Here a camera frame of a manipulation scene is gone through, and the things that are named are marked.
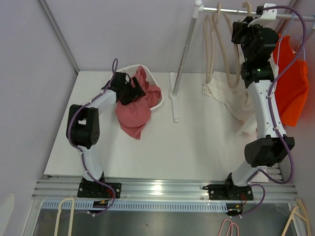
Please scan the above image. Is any pink wire hanger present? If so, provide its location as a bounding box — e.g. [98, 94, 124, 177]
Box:
[217, 219, 240, 236]

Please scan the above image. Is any white plastic basket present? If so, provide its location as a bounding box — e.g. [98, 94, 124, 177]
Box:
[117, 64, 164, 113]

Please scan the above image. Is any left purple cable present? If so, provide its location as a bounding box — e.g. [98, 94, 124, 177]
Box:
[67, 58, 119, 217]

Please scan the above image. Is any beige hanger lower right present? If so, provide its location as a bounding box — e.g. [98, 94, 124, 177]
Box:
[281, 199, 312, 236]

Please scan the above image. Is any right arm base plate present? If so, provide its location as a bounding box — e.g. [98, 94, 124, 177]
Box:
[202, 184, 253, 201]

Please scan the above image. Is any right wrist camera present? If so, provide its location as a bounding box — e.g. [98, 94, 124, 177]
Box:
[248, 3, 277, 27]

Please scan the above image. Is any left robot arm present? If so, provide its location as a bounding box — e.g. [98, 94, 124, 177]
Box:
[66, 72, 145, 197]

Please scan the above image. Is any white cable duct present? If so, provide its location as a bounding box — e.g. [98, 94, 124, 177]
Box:
[41, 200, 228, 212]

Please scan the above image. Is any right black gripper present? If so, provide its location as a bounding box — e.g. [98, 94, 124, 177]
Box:
[231, 17, 265, 62]

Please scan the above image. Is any orange t shirt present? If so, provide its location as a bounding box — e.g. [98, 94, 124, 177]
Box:
[273, 35, 310, 127]

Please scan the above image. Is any beige wooden hanger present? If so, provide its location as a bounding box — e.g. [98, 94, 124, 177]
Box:
[203, 2, 221, 84]
[214, 1, 254, 89]

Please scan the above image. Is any aluminium rail frame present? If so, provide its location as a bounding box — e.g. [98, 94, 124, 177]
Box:
[32, 176, 298, 203]

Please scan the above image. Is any light blue wire hanger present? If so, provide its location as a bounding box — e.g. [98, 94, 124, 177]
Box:
[273, 19, 306, 67]

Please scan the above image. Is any white t shirt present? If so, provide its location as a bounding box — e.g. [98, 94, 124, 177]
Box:
[202, 55, 280, 136]

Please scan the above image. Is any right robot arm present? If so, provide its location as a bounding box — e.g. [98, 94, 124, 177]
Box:
[224, 16, 295, 199]

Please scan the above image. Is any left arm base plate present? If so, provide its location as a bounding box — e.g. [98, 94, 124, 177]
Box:
[77, 181, 122, 199]

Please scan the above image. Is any beige hanger lower left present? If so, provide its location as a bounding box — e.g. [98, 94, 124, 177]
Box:
[53, 197, 76, 236]

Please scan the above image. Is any pink t shirt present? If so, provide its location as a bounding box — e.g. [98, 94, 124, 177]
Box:
[115, 66, 161, 140]

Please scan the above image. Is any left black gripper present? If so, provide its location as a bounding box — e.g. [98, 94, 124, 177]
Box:
[121, 78, 145, 106]

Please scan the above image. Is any metal clothes rack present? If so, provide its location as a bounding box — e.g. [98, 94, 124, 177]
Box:
[170, 0, 315, 122]

